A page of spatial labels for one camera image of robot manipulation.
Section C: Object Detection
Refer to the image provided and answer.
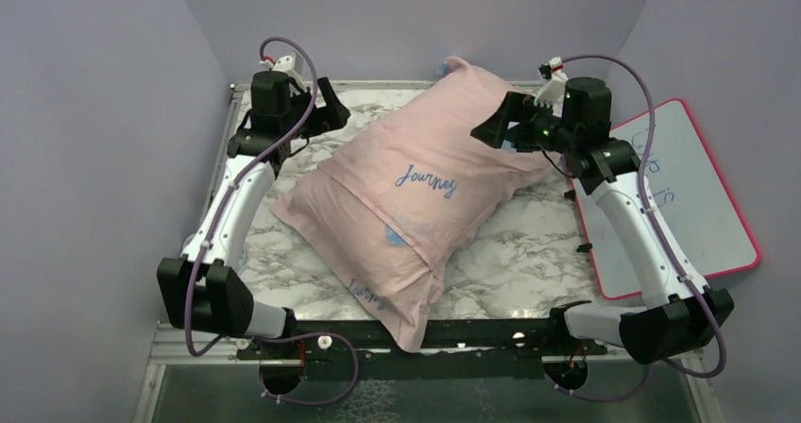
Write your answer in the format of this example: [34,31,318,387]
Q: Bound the Elsa print pink-lined pillowcase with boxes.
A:
[271,57,548,352]

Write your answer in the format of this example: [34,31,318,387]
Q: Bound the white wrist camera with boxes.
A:
[535,57,568,107]
[270,52,309,94]

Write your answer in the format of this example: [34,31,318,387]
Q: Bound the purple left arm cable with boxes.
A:
[183,36,362,408]

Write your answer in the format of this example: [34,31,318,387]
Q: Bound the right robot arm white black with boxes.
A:
[470,77,734,378]

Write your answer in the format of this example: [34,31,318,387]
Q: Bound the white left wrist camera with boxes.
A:
[270,52,309,94]

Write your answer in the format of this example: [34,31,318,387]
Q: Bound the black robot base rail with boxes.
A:
[236,318,607,393]

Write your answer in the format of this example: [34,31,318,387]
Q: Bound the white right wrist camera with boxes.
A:
[535,57,568,107]

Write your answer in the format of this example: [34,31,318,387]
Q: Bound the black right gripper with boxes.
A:
[470,91,578,155]

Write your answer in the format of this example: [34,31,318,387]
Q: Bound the pink framed whiteboard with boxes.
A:
[573,98,761,300]

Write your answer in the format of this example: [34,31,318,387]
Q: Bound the aluminium table frame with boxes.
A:
[131,79,602,423]

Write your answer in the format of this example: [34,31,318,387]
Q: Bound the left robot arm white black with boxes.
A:
[157,71,350,358]

